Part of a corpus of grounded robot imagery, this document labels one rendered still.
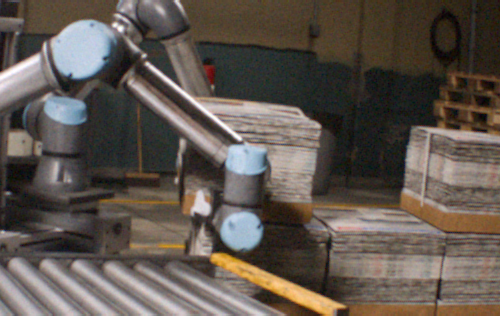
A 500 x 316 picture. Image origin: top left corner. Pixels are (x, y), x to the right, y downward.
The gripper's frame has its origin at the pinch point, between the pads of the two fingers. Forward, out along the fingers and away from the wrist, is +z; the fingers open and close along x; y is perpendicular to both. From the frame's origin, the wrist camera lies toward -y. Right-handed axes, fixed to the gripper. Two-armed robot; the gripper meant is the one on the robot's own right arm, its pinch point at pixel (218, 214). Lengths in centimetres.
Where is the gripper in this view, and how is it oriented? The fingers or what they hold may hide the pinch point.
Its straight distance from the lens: 223.8
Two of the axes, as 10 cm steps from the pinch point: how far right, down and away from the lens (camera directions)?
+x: -9.8, -0.9, -1.7
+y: 1.1, -9.9, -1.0
